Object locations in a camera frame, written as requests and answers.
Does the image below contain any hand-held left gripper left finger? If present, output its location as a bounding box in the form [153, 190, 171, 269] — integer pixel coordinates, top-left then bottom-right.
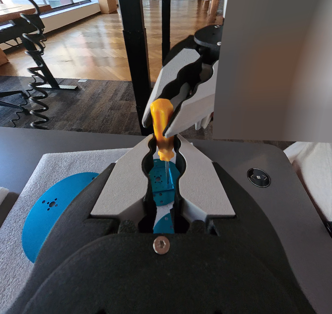
[90, 134, 156, 223]

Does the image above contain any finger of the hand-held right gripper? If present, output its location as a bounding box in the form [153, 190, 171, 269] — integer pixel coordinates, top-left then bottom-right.
[163, 60, 220, 139]
[142, 48, 202, 128]

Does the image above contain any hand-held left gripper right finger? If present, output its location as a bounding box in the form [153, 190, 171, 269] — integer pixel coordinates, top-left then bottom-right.
[174, 134, 236, 223]

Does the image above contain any yellow handled screwdriver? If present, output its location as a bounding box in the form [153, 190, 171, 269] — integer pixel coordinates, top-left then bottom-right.
[150, 99, 174, 185]

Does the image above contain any small blue plate with bracket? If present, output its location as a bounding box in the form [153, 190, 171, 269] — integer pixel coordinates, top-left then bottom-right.
[148, 159, 181, 206]

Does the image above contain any thin black desk leg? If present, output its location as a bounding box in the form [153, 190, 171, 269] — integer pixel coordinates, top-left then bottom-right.
[161, 0, 171, 64]

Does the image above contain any round black desk control panel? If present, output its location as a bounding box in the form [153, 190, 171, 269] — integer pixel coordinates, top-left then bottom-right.
[247, 168, 271, 188]

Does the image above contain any blue round plate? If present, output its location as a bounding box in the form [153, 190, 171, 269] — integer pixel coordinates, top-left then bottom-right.
[153, 212, 174, 234]

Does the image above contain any white foam sheet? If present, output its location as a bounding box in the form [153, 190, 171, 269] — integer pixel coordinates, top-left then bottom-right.
[0, 140, 200, 305]

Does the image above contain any blue oval plate with slot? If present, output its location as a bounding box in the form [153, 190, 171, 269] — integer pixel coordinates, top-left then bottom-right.
[22, 172, 100, 263]

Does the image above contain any black stand base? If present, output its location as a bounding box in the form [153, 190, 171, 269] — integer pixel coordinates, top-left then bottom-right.
[0, 90, 34, 115]

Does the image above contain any wooden table with black legs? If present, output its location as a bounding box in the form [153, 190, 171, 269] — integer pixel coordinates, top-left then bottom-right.
[0, 4, 79, 91]

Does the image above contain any thin black coiled cable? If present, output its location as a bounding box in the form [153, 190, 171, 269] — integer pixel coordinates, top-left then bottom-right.
[9, 96, 34, 128]

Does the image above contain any thick black coiled cable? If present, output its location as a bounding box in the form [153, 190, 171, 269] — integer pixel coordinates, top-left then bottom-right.
[19, 0, 50, 130]

